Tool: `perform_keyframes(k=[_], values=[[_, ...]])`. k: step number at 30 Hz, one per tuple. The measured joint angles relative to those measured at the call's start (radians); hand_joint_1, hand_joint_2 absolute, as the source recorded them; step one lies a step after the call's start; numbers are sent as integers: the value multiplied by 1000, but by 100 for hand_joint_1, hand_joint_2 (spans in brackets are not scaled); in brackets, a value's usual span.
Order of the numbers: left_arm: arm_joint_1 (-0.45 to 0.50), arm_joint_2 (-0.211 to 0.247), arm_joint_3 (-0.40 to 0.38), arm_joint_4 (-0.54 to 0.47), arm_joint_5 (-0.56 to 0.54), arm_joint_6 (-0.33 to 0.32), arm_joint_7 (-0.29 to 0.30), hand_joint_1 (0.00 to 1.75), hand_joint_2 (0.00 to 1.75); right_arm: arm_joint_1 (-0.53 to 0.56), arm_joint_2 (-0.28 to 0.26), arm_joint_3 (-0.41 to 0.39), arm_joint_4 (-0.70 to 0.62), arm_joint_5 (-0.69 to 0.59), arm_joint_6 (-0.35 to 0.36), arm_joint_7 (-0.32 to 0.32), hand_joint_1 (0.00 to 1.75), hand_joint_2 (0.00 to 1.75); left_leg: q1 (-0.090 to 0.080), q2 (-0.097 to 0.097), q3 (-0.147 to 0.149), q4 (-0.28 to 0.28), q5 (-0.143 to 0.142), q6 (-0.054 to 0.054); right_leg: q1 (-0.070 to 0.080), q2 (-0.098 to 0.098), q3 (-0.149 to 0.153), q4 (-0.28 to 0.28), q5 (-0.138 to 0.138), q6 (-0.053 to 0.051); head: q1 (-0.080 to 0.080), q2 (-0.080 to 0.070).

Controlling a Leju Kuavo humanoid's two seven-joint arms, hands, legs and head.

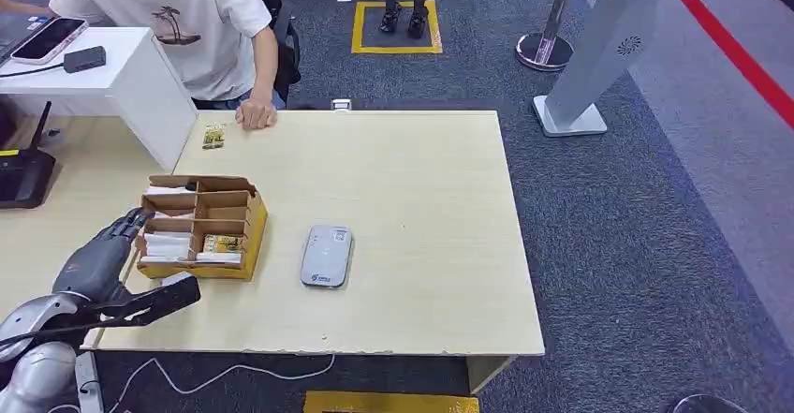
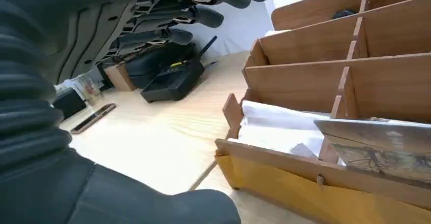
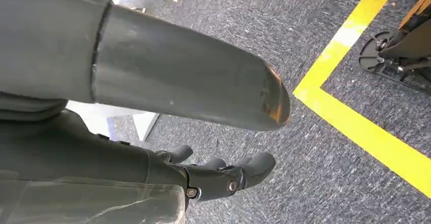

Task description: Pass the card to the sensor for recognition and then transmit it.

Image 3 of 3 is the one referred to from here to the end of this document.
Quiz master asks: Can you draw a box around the robot's grey right hand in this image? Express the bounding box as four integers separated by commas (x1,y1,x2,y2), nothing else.
0,0,291,224

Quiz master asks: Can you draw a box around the white furniture panel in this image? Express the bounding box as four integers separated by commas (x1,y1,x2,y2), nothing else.
66,101,161,142

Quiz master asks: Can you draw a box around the robot's black foot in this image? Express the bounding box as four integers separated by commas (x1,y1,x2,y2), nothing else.
358,0,431,96

